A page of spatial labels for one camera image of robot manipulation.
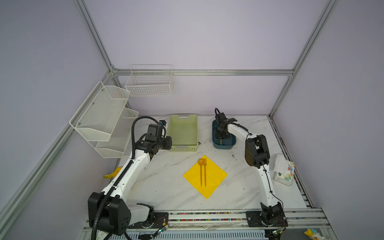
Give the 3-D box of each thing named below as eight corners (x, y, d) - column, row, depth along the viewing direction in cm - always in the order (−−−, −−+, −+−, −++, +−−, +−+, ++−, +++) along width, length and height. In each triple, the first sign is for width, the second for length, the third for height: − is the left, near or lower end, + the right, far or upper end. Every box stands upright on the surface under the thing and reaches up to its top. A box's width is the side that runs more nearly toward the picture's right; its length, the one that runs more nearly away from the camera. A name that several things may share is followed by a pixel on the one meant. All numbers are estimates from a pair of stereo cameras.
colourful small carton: (267, 178, 91) (273, 172, 84) (272, 161, 99) (277, 154, 92) (286, 187, 88) (294, 181, 81) (289, 168, 95) (296, 162, 88)
